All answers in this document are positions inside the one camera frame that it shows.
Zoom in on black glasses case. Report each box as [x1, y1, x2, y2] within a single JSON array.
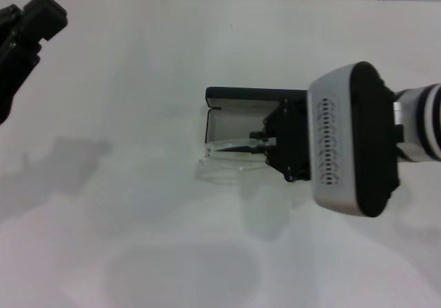
[[204, 86, 310, 144]]

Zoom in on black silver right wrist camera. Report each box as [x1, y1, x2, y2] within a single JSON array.
[[306, 60, 402, 218]]

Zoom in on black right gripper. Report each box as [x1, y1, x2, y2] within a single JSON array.
[[248, 96, 313, 184]]

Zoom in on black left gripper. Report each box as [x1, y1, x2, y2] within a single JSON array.
[[0, 0, 69, 125]]

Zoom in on clear transparent glasses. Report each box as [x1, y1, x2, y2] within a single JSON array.
[[195, 136, 277, 187]]

